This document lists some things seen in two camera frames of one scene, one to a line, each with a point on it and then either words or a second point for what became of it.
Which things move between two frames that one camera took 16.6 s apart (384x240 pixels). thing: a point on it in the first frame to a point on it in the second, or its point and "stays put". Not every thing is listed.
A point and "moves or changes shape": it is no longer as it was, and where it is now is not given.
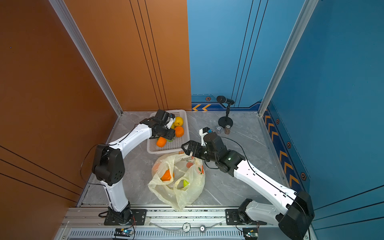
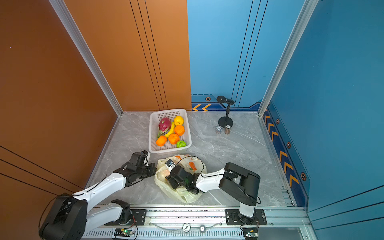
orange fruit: x=179 y=131 stays put
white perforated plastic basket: x=176 y=145 stays put
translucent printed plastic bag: x=178 y=178 moves or changes shape
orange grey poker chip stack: x=227 y=129 stays put
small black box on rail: x=250 y=233 stays put
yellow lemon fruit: x=178 y=121 stays put
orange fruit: x=166 y=176 to x=173 y=138
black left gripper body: x=167 y=133 to x=146 y=171
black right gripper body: x=206 y=154 to x=174 y=184
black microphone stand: x=224 y=120 stays put
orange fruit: x=161 y=142 stays put
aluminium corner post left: x=65 y=15 stays put
